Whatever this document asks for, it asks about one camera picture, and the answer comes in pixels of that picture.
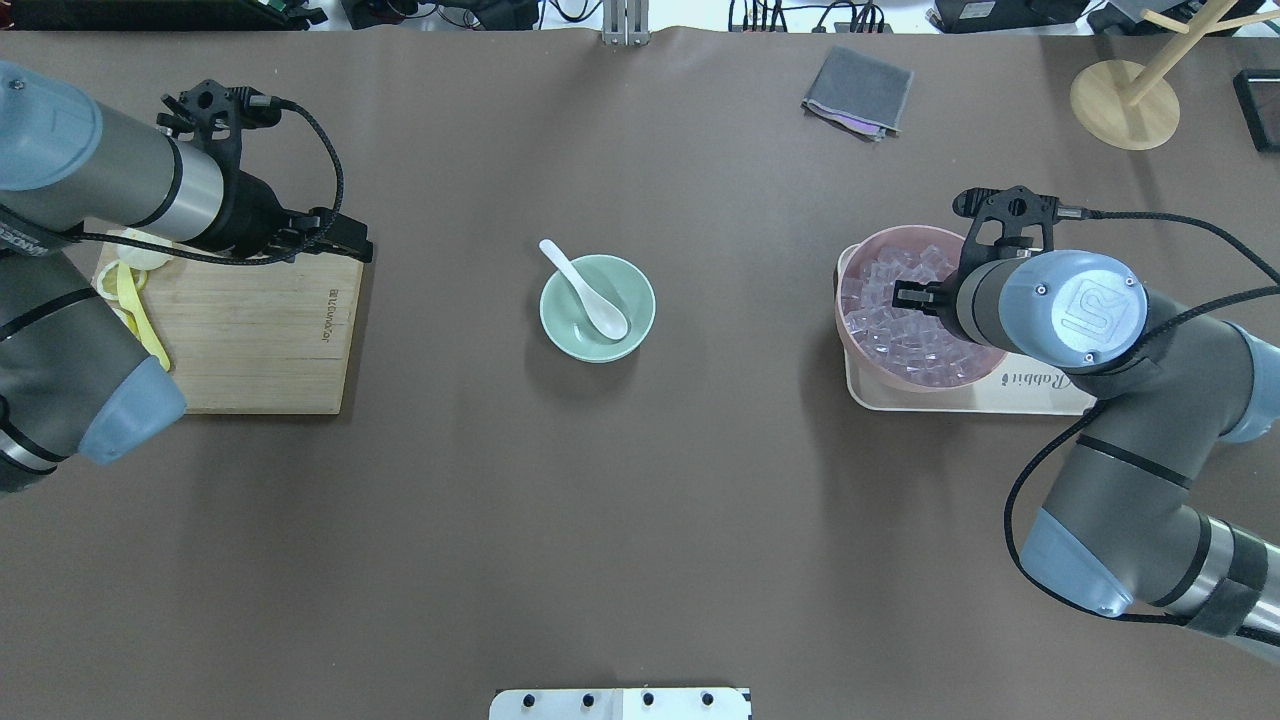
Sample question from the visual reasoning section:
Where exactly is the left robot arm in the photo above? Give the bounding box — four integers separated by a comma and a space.
1, 61, 375, 495

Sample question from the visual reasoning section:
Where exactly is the white ceramic spoon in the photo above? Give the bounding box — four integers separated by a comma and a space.
538, 238, 630, 341

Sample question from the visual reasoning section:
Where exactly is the pink bowl of ice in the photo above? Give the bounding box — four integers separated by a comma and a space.
835, 225, 1007, 392

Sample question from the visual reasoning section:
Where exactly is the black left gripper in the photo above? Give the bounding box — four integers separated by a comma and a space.
205, 172, 375, 264

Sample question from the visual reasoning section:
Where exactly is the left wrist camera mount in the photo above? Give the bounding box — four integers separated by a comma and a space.
155, 79, 282, 169

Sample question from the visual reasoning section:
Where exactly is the wooden mug tree stand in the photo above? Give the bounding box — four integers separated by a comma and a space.
1069, 1, 1279, 151

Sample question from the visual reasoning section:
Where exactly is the grey folded cloth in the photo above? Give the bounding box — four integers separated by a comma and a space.
801, 46, 915, 142

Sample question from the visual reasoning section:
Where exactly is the bamboo cutting board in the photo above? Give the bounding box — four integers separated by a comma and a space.
142, 254, 364, 415

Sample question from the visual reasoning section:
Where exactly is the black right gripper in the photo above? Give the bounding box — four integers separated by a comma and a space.
925, 270, 977, 336

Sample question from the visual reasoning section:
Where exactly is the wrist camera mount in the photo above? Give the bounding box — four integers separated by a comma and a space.
155, 79, 282, 169
952, 186, 1091, 268

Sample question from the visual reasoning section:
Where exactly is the beige serving tray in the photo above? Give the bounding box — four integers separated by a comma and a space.
838, 243, 1100, 416

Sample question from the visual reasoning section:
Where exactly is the yellow lemon squeezer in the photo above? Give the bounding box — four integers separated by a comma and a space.
93, 228, 173, 372

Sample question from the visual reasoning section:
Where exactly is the green ceramic bowl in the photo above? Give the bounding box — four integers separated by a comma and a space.
539, 254, 657, 364

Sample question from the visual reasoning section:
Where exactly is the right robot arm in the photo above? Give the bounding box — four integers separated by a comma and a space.
893, 250, 1277, 661

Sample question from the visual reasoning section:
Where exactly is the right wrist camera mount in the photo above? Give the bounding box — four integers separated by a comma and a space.
952, 186, 1091, 268

